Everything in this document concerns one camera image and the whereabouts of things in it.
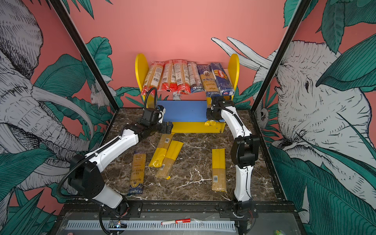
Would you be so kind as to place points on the dark-blue-top Arbella spaghetti pack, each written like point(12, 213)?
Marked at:
point(208, 81)

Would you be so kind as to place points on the left black corner post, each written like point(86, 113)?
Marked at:
point(77, 39)

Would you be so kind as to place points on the red white marker pen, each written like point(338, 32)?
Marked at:
point(179, 221)

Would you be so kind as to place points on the clear blue-end spaghetti pack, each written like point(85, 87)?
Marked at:
point(194, 76)

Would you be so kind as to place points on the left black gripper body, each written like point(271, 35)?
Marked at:
point(160, 128)

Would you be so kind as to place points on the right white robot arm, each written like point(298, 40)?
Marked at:
point(244, 151)

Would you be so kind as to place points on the right black corner post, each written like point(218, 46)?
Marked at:
point(290, 33)

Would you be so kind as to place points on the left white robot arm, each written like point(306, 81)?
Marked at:
point(84, 179)

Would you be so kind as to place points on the small green circuit board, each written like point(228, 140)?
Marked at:
point(117, 225)

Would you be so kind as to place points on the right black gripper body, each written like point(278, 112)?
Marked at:
point(212, 114)

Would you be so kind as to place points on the blue Barilla spaghetti pack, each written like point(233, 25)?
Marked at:
point(222, 80)

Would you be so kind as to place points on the black front frame beam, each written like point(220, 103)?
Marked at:
point(225, 209)

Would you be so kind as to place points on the yellow pasta pack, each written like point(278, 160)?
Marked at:
point(169, 160)
point(210, 122)
point(218, 170)
point(161, 150)

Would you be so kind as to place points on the perforated metal rail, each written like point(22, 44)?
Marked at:
point(153, 225)

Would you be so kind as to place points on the yellow shelf unit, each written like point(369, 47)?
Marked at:
point(188, 116)

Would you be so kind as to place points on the brown blue-end spaghetti pack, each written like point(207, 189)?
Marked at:
point(137, 173)

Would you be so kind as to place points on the red spaghetti pack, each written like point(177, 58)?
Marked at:
point(153, 76)
point(168, 80)
point(182, 76)

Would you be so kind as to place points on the black corner post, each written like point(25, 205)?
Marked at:
point(290, 33)
point(77, 39)

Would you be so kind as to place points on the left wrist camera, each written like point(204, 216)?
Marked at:
point(161, 110)

